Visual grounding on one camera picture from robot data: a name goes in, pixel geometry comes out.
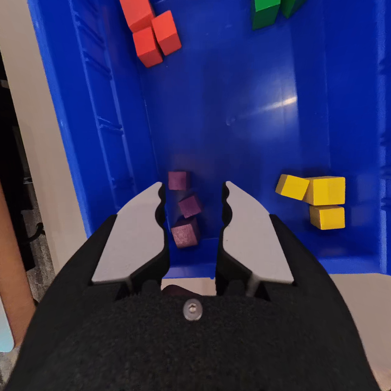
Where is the large red wooden cube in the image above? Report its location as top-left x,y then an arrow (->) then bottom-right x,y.
120,0 -> 155,32

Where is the large purple wooden cube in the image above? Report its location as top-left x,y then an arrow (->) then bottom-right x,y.
171,217 -> 201,249

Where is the blue plastic bin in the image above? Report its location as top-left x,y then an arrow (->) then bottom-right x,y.
27,0 -> 391,279

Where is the large green wooden cube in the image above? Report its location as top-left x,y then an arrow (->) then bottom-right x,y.
251,0 -> 281,30

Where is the small green wooden cube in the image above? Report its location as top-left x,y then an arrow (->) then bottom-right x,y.
281,0 -> 306,19

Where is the wooden table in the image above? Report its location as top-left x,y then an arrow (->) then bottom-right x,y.
0,180 -> 36,347

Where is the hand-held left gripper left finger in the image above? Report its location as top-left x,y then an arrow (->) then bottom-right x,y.
91,182 -> 170,293

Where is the yellow wooden cube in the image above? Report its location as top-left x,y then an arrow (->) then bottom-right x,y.
275,174 -> 310,201
303,176 -> 346,206
309,205 -> 346,230

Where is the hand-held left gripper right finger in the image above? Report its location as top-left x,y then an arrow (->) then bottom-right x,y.
216,181 -> 295,295

